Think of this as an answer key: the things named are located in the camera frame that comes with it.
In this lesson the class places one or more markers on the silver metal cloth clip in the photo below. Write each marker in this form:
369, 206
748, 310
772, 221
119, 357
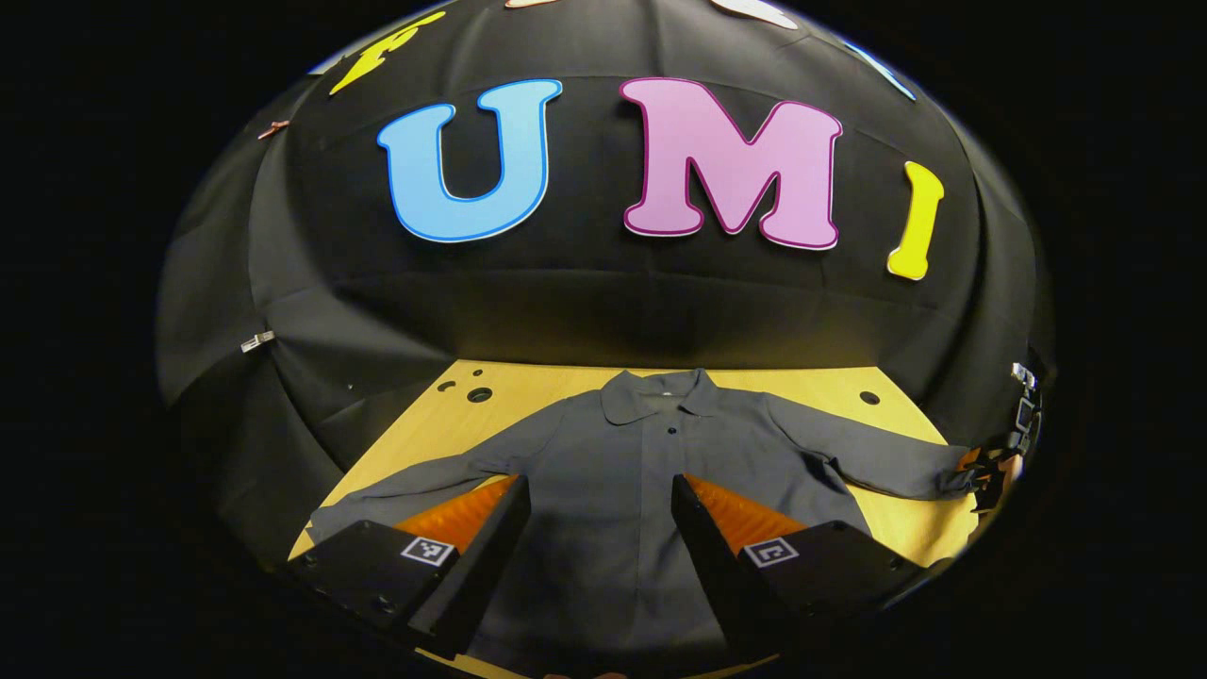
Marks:
256, 340

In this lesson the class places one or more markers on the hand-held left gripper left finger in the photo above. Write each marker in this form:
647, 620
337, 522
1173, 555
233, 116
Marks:
495, 542

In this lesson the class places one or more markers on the grey collared shirt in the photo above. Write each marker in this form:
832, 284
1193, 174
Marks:
613, 453

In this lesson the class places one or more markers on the black backdrop cloth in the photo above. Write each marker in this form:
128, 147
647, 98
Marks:
613, 302

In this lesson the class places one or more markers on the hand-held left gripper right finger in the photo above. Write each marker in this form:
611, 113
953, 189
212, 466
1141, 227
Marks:
702, 556

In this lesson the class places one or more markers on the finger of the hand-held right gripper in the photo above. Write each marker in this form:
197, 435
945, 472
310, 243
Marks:
988, 476

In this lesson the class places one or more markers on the copper cloth clip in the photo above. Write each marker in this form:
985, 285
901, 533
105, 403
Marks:
273, 128

